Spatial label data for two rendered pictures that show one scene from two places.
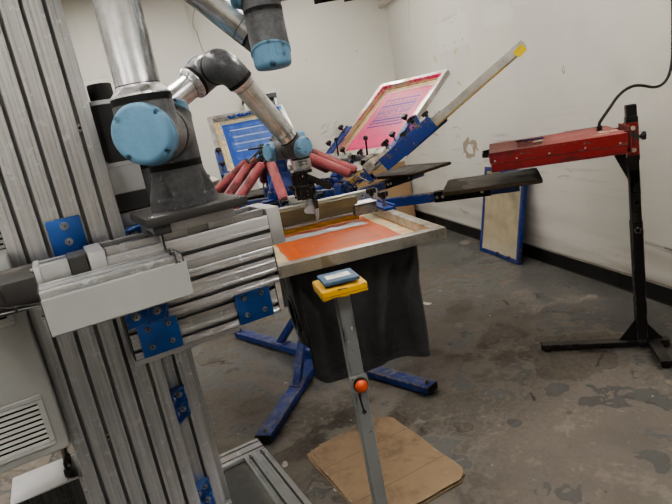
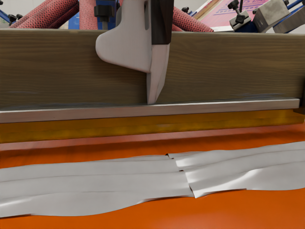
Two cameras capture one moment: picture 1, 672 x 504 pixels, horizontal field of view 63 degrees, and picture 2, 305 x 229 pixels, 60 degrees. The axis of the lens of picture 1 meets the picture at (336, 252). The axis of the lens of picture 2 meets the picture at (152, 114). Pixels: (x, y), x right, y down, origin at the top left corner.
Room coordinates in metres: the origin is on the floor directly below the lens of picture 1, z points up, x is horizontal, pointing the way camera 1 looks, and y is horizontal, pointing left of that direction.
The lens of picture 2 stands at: (1.98, 0.05, 1.04)
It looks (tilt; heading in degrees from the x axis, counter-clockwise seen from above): 13 degrees down; 359
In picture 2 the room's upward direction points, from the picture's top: straight up
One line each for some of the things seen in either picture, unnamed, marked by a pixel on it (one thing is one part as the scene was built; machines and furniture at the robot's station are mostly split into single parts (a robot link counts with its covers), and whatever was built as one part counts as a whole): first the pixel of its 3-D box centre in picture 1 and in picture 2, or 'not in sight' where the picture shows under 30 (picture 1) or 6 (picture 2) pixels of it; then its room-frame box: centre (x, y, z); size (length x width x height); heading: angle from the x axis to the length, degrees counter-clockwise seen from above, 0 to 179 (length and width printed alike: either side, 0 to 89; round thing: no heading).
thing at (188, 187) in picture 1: (180, 183); not in sight; (1.26, 0.32, 1.31); 0.15 x 0.15 x 0.10
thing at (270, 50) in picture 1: (269, 40); not in sight; (1.14, 0.05, 1.56); 0.11 x 0.08 x 0.11; 1
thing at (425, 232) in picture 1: (330, 233); not in sight; (2.03, 0.01, 0.97); 0.79 x 0.58 x 0.04; 12
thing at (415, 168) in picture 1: (368, 188); not in sight; (3.51, -0.28, 0.91); 1.34 x 0.40 x 0.08; 132
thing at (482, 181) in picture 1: (406, 198); not in sight; (2.85, -0.42, 0.91); 1.34 x 0.40 x 0.08; 72
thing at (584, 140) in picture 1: (555, 147); not in sight; (2.61, -1.13, 1.06); 0.61 x 0.46 x 0.12; 72
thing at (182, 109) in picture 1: (166, 131); not in sight; (1.25, 0.32, 1.42); 0.13 x 0.12 x 0.14; 1
